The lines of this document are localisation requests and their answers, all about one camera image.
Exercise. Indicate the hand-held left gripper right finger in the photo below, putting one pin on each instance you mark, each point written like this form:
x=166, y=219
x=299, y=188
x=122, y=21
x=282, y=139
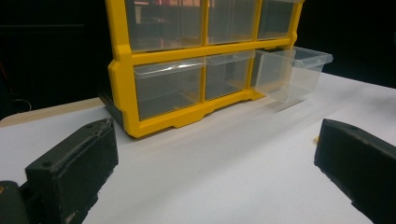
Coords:
x=361, y=161

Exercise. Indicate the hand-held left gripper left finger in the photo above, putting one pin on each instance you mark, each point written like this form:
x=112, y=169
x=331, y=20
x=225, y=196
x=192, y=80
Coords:
x=73, y=166

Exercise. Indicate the yellow drawer cabinet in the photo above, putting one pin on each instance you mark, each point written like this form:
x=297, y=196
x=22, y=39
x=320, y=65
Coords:
x=124, y=90

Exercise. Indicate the clear plastic drawer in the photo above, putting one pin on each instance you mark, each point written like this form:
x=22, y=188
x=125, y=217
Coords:
x=275, y=18
x=227, y=74
x=168, y=88
x=231, y=20
x=288, y=74
x=165, y=23

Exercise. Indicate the white table cover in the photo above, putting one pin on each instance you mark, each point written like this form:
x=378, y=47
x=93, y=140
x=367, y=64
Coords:
x=218, y=174

